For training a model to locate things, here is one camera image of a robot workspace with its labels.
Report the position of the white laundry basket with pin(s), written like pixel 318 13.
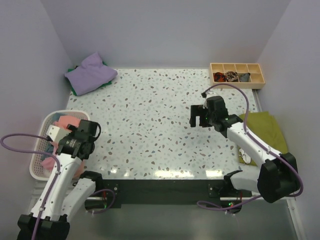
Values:
pixel 37 171

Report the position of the grey rolled sock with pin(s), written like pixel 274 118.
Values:
pixel 244 77

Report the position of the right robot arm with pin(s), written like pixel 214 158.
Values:
pixel 275 175

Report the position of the grey blue t-shirt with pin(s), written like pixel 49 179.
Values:
pixel 51 148

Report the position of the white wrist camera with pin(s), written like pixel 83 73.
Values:
pixel 55 133
pixel 206 96

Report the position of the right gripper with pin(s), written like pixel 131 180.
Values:
pixel 197 110

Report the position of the red black rolled sock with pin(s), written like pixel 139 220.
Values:
pixel 219 77

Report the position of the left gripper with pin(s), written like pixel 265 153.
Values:
pixel 73 130

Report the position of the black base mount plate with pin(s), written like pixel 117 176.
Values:
pixel 165 192

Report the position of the folded lilac t-shirt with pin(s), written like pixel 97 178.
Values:
pixel 90 75

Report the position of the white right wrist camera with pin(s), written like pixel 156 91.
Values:
pixel 206 96

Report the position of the salmon pink t-shirt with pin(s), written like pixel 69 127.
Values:
pixel 66 120

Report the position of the light pink t-shirt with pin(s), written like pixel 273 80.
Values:
pixel 48 164

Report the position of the wooden compartment tray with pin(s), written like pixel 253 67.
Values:
pixel 256 81

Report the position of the olive green t-shirt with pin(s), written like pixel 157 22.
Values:
pixel 265 126

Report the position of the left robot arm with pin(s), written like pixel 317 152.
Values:
pixel 50 217

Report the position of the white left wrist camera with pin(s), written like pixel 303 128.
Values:
pixel 55 133

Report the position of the brown patterned rolled sock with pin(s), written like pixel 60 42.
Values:
pixel 231 76

